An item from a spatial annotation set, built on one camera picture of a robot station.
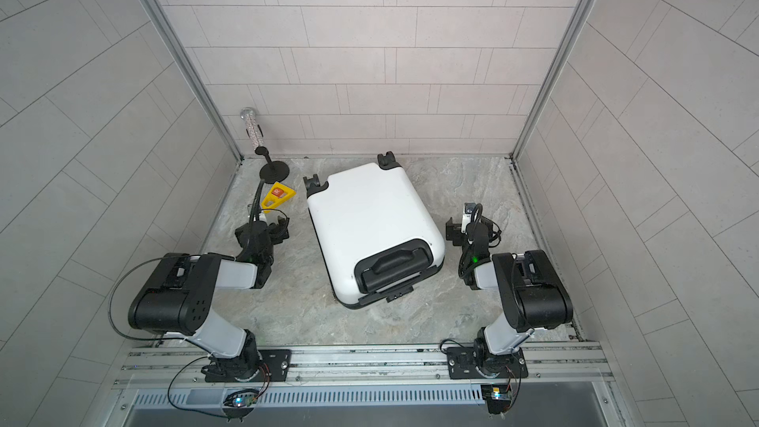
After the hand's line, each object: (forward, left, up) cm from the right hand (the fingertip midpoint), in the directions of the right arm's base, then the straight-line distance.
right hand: (466, 214), depth 95 cm
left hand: (+3, +63, +3) cm, 63 cm away
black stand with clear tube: (+26, +69, -1) cm, 74 cm away
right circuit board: (-47, +2, -6) cm, 48 cm away
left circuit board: (-45, +60, 0) cm, 75 cm away
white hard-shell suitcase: (-14, +28, +15) cm, 35 cm away
